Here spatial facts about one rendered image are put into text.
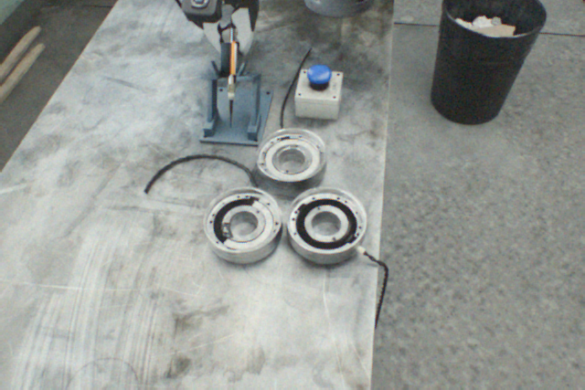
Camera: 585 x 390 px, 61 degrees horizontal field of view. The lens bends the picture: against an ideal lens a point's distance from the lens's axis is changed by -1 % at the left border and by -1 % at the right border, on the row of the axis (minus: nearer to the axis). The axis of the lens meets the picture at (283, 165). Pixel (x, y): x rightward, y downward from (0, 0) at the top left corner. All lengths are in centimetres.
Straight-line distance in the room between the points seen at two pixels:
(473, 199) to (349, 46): 95
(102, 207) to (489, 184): 138
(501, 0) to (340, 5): 106
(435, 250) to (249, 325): 109
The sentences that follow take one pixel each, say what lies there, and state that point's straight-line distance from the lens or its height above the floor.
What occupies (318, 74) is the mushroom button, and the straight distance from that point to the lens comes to 81.
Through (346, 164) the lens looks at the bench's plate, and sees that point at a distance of 78.
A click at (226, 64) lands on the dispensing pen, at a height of 91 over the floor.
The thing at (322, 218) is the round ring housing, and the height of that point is 81.
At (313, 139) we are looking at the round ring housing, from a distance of 77.
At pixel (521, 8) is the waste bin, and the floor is 37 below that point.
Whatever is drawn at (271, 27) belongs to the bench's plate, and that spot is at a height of 80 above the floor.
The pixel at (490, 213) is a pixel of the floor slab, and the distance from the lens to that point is 179.
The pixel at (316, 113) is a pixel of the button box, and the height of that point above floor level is 81.
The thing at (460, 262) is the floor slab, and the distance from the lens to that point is 166.
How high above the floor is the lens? 139
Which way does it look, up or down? 50 degrees down
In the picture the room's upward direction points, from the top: 4 degrees counter-clockwise
